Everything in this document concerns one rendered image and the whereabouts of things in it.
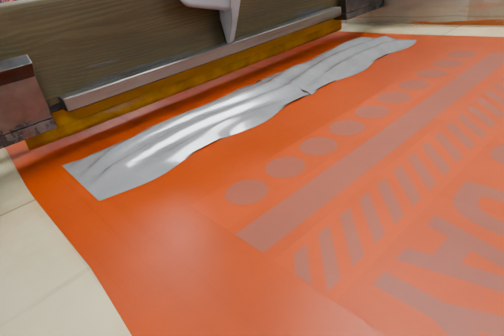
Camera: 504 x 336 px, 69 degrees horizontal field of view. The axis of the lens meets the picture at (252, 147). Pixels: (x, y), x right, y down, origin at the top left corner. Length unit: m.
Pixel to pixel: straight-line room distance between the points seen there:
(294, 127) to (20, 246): 0.17
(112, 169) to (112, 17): 0.12
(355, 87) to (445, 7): 0.23
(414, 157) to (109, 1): 0.23
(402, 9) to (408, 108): 0.28
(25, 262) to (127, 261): 0.05
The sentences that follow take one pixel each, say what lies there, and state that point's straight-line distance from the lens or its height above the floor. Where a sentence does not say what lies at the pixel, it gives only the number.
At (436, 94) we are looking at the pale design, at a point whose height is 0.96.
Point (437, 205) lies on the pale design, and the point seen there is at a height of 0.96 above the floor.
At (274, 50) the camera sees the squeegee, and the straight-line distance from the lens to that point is 0.42.
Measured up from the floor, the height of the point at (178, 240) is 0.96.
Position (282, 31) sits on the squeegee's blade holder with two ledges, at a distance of 0.40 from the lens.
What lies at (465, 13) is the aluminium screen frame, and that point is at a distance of 0.51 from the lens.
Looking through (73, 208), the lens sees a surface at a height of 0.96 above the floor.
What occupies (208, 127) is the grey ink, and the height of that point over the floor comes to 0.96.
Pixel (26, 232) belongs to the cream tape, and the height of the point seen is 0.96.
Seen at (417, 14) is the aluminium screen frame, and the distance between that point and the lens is 0.53.
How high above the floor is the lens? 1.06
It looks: 27 degrees down
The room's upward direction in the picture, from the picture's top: 10 degrees counter-clockwise
